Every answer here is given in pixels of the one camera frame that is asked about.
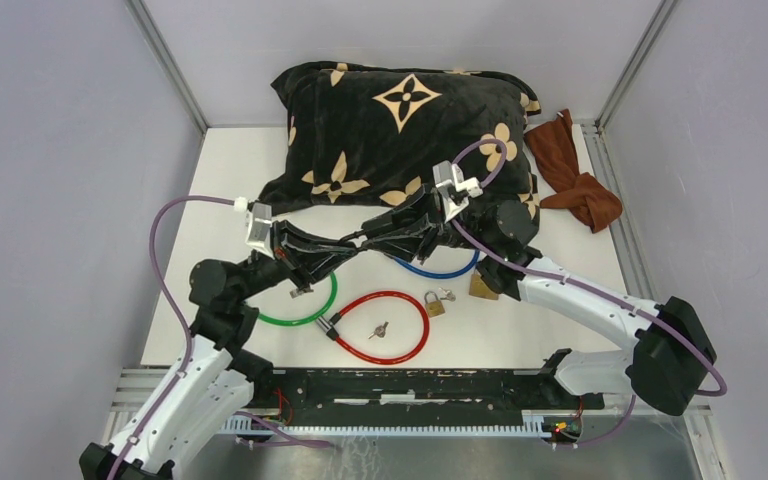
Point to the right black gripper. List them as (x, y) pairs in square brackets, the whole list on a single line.
[(409, 215)]

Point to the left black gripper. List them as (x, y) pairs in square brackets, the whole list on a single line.
[(308, 269)]

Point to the small silver keys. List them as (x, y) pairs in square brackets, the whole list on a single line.
[(297, 292)]

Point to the blue cable lock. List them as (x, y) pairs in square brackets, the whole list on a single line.
[(440, 275)]

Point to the green cable lock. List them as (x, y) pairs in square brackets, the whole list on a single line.
[(297, 312)]

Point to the small brass padlock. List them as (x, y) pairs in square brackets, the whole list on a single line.
[(433, 304)]

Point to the large brass padlock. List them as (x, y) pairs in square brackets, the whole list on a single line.
[(479, 289)]

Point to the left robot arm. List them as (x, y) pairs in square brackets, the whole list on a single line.
[(214, 375)]

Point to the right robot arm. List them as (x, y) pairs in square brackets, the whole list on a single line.
[(662, 355)]

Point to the red lock keys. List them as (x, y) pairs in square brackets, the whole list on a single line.
[(379, 331)]

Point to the small padlock keys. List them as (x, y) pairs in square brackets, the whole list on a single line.
[(447, 295)]

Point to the black floral pillow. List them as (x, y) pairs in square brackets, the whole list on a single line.
[(370, 136)]

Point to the brown cloth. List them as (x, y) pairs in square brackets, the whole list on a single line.
[(579, 192)]

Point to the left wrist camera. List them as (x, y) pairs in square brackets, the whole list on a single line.
[(258, 229)]

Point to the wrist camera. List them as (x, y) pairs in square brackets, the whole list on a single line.
[(454, 190), (258, 229)]

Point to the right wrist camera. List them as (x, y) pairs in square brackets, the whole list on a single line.
[(454, 190)]

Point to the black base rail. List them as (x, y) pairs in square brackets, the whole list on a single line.
[(414, 397)]

